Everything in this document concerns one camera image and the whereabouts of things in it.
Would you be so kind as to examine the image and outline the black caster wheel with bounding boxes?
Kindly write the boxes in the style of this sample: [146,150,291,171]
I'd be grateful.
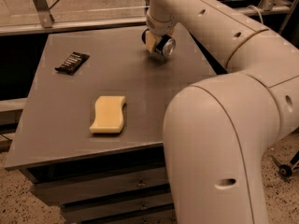
[272,151,299,177]

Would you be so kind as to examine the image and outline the metal railing frame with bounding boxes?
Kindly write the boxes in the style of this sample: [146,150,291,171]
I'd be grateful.
[0,0,298,35]

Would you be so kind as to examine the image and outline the grey drawer cabinet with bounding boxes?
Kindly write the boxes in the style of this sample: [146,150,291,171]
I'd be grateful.
[5,25,215,224]

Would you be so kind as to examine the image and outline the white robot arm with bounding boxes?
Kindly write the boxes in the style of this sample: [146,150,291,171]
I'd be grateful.
[147,0,299,224]

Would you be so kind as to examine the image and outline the yellow curved sponge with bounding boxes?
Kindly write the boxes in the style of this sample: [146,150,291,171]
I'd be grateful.
[90,96,126,133]

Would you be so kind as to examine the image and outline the blue pepsi can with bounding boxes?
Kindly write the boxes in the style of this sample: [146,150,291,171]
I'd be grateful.
[141,28,176,57]

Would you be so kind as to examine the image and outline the white cable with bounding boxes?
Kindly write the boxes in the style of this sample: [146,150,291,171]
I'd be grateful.
[247,5,265,25]

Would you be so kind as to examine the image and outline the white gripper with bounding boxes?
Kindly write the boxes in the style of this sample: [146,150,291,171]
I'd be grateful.
[146,4,178,53]

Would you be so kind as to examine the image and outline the black snack bar wrapper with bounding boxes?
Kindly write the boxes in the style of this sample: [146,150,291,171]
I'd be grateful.
[55,52,90,75]

